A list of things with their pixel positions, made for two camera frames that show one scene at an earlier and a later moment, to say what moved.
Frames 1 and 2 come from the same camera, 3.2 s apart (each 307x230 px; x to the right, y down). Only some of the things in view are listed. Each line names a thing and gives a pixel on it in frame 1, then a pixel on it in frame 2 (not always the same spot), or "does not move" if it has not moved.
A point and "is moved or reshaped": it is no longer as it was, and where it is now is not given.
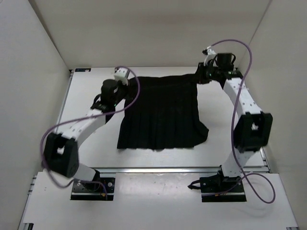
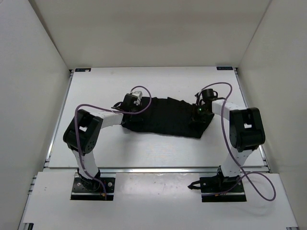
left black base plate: [102, 189] does not move
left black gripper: [127, 87] to [139, 116]
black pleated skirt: [160, 112] is moved or reshaped
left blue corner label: [83, 70] does not move
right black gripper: [201, 70] to [195, 120]
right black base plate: [218, 189] does not move
